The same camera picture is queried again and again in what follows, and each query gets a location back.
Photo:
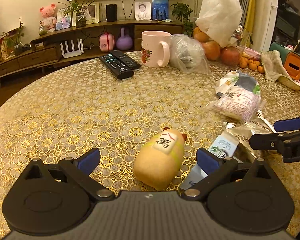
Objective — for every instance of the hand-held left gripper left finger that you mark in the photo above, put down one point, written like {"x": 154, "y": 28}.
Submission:
{"x": 90, "y": 160}

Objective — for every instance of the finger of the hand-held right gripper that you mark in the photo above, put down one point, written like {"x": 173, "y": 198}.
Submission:
{"x": 265, "y": 142}
{"x": 288, "y": 125}

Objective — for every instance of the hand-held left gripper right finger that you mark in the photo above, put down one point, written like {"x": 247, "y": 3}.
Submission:
{"x": 207, "y": 161}

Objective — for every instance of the light blue small carton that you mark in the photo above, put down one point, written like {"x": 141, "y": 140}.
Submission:
{"x": 223, "y": 145}

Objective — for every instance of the silver foil packet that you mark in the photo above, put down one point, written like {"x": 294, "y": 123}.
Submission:
{"x": 242, "y": 132}

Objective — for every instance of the white printed snack packet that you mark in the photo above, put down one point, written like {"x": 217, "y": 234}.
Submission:
{"x": 237, "y": 105}

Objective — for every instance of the white green tissue packet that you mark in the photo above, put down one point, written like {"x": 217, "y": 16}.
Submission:
{"x": 240, "y": 82}

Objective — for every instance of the gold lace round desktop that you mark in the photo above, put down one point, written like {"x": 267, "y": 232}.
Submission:
{"x": 65, "y": 105}

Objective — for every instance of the beige cloth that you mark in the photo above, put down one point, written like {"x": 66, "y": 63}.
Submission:
{"x": 273, "y": 66}

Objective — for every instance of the orange green tissue box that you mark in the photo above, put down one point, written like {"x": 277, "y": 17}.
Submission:
{"x": 290, "y": 60}

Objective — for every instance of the pile of tangerines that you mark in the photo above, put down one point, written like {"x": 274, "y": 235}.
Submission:
{"x": 251, "y": 65}

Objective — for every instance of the red apple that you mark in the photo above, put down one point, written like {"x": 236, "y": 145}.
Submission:
{"x": 230, "y": 56}
{"x": 211, "y": 50}

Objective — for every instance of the black remote control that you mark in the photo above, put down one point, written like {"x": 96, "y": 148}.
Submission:
{"x": 116, "y": 66}
{"x": 127, "y": 60}

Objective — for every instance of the clear snack container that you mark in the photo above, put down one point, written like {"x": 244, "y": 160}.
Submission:
{"x": 241, "y": 36}

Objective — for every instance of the clear plastic bag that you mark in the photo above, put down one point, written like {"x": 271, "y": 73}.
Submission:
{"x": 187, "y": 52}

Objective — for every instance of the white router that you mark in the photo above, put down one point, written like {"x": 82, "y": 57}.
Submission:
{"x": 71, "y": 50}

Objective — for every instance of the white air conditioner tower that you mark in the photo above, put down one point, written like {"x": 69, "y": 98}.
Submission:
{"x": 267, "y": 15}

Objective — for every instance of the wooden television console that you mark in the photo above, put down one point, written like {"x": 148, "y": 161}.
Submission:
{"x": 37, "y": 56}

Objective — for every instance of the small pink case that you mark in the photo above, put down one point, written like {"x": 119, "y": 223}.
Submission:
{"x": 106, "y": 42}

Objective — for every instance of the yellow grey curtain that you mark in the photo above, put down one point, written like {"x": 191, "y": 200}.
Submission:
{"x": 250, "y": 10}

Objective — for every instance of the purple kettlebell toy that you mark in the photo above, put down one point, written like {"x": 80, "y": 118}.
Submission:
{"x": 124, "y": 42}

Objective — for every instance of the orange fruit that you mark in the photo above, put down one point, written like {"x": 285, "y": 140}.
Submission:
{"x": 200, "y": 35}

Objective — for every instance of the pink mug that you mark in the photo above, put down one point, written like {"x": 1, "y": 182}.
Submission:
{"x": 152, "y": 47}

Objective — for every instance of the white plastic bag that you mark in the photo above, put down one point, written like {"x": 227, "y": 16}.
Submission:
{"x": 220, "y": 17}

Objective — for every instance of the small potted plant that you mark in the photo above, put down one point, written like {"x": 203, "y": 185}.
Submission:
{"x": 17, "y": 42}

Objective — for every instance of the colourful photo card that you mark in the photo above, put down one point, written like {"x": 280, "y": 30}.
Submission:
{"x": 63, "y": 20}

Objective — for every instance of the potted grass plant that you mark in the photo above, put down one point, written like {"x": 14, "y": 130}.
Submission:
{"x": 80, "y": 12}

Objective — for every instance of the pink pig toy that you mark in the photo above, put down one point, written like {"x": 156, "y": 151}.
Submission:
{"x": 48, "y": 17}

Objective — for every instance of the black speaker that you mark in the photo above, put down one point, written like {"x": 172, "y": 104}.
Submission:
{"x": 111, "y": 13}

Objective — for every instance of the potted tree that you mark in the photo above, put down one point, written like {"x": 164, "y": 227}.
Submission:
{"x": 182, "y": 7}

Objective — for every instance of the blue picture card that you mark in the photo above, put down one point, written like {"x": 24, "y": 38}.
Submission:
{"x": 160, "y": 9}

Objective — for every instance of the white photo frame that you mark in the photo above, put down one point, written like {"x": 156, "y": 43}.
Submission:
{"x": 93, "y": 12}

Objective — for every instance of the portrait photo frame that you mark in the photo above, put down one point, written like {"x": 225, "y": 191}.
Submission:
{"x": 143, "y": 10}

